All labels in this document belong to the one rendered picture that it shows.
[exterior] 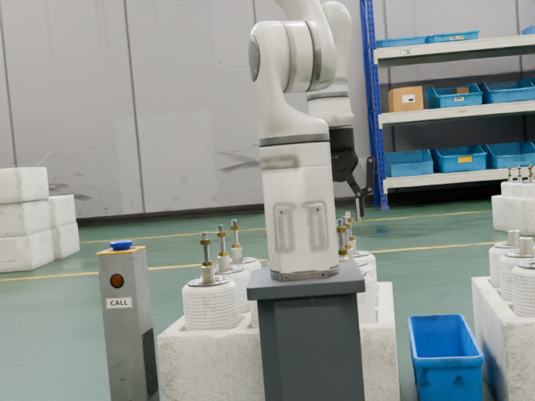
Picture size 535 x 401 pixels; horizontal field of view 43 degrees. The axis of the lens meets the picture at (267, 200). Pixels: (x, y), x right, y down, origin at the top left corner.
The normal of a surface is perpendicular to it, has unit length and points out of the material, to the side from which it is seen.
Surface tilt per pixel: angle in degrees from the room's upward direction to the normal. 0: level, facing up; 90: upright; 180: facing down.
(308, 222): 90
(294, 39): 71
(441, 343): 88
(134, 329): 90
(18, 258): 90
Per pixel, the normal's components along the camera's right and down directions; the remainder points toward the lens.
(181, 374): -0.17, 0.07
